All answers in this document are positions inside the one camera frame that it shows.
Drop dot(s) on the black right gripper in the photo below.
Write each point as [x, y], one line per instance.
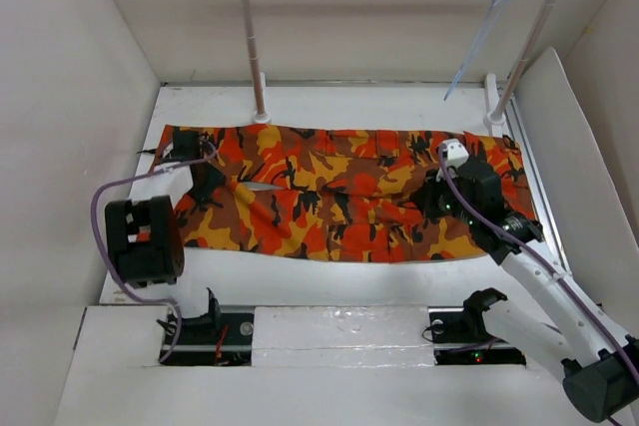
[423, 198]

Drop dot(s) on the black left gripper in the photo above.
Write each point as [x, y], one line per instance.
[215, 180]

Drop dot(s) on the orange camouflage trousers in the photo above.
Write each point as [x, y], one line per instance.
[330, 195]

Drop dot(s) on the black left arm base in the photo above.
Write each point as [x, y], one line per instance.
[200, 343]

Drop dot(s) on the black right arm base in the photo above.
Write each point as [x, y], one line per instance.
[458, 341]

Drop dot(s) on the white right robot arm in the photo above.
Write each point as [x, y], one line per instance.
[593, 357]

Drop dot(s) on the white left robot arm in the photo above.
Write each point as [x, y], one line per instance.
[143, 245]

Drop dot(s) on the white foam board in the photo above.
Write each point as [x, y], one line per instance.
[594, 229]

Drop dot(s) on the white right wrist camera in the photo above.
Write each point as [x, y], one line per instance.
[452, 155]

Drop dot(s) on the aluminium side rail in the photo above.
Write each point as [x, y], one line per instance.
[543, 209]

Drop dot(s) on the blue wire hanger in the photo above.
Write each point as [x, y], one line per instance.
[491, 17]

